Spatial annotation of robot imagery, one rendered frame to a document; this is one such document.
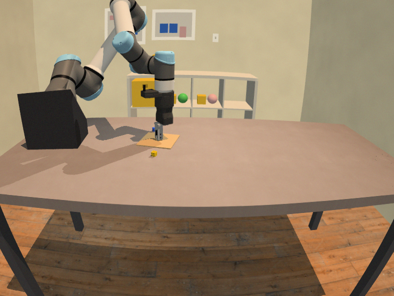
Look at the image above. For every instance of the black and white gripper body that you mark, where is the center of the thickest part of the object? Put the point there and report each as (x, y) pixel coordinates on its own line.
(163, 94)

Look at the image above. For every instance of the orange flat mat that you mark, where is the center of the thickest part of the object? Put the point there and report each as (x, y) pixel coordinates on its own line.
(167, 142)

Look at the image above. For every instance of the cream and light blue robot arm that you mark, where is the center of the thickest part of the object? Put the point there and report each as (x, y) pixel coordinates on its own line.
(86, 82)

